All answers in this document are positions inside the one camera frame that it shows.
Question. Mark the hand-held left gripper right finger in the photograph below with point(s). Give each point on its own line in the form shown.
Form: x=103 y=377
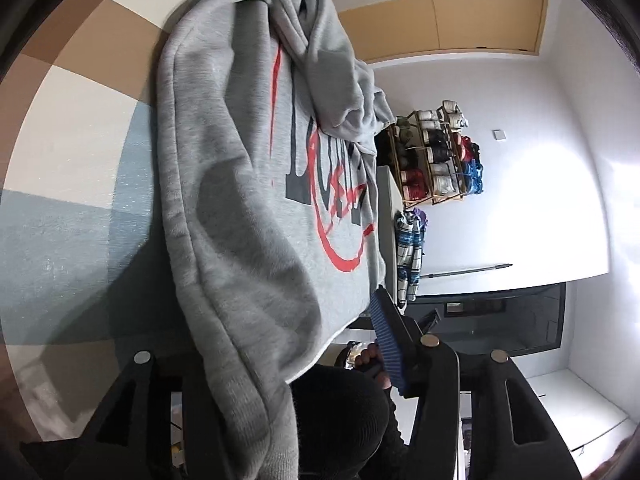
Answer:
x=387 y=345

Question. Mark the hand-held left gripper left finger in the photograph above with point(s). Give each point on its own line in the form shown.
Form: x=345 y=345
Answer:
x=192 y=380

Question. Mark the grey hoodie with red print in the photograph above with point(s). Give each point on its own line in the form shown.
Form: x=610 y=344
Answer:
x=240 y=160

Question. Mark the person's right hand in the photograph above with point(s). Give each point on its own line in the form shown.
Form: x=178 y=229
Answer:
x=370 y=360

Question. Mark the blue white plaid cloth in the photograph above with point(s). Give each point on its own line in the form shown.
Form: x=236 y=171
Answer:
x=410 y=255

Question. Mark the grey mop pole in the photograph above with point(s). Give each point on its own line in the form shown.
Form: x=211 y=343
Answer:
x=465 y=271

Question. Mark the black television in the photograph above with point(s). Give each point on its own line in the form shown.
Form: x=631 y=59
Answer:
x=500 y=325

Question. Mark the wooden shoe rack with shoes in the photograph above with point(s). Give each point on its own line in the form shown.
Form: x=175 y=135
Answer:
x=440 y=160

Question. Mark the white low cabinet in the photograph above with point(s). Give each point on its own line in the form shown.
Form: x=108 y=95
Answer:
x=575 y=410

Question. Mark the checkered blanket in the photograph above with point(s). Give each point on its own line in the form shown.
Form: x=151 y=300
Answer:
x=65 y=200

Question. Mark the wooden door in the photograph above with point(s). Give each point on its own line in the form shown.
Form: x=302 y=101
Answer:
x=450 y=20

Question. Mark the white wall switch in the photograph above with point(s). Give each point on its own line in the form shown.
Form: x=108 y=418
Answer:
x=498 y=134

